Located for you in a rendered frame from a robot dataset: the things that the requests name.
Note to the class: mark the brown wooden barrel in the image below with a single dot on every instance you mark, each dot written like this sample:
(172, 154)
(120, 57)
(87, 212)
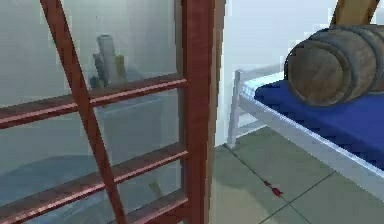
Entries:
(328, 66)

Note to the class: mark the tan wooden plank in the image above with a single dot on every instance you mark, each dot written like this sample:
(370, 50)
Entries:
(353, 11)

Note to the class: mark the small red floor mark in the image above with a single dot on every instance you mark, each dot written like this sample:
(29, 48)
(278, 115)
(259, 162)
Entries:
(274, 189)

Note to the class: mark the white frame blue bed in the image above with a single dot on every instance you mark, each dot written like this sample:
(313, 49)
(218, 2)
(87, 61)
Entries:
(336, 120)

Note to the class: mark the pale grey cylinder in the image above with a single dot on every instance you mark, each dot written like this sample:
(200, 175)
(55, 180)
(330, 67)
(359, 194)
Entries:
(108, 58)

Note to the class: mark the red-brown wooden shelf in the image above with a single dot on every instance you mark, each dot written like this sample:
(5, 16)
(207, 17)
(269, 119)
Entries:
(196, 100)

